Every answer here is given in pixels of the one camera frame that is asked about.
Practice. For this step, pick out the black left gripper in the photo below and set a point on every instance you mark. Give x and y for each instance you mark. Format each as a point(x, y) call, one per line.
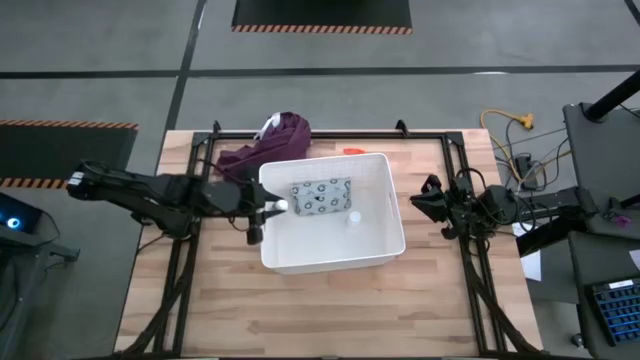
point(225, 197)

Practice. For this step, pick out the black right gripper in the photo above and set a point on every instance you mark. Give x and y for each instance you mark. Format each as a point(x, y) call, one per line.
point(452, 202)

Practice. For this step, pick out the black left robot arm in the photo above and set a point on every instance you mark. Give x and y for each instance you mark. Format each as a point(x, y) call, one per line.
point(140, 192)

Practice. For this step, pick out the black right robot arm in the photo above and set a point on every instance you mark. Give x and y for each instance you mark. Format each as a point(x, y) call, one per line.
point(550, 200)

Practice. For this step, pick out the white plastic basket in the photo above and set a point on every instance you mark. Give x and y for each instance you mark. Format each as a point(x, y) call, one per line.
point(325, 250)

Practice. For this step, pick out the grey patterned pouch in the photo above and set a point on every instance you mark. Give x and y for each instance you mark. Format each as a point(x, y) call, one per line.
point(320, 196)

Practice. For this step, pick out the purple cloth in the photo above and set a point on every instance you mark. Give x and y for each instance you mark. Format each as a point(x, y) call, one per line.
point(280, 145)

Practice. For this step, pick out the white bottle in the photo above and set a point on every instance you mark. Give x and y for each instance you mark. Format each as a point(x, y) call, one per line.
point(354, 218)

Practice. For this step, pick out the small orange item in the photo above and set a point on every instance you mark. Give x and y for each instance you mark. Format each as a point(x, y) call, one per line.
point(352, 150)

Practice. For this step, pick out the black power strip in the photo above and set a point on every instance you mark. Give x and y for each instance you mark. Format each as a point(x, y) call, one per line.
point(525, 167)

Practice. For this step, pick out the white paper sheet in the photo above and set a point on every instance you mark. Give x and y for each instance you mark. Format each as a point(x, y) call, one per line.
point(531, 265)

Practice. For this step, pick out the grey side table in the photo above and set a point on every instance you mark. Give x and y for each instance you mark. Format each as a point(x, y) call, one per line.
point(600, 150)

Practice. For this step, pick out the small purple object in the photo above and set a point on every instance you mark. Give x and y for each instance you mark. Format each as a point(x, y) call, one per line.
point(622, 220)

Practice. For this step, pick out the black hazard-striped floor mat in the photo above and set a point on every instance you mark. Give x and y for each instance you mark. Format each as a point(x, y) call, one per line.
point(60, 150)
point(320, 12)

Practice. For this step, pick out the black pole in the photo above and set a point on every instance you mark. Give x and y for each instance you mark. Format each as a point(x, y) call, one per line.
point(615, 97)

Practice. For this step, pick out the blue key panel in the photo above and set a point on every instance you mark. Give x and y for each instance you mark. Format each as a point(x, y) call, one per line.
point(617, 312)

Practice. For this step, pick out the device with blue light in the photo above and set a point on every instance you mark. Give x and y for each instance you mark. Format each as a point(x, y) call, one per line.
point(15, 215)

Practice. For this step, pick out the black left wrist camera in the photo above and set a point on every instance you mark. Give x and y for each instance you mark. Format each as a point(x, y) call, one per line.
point(255, 234)

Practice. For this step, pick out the black metal table frame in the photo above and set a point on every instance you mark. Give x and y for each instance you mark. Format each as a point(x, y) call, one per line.
point(325, 135)

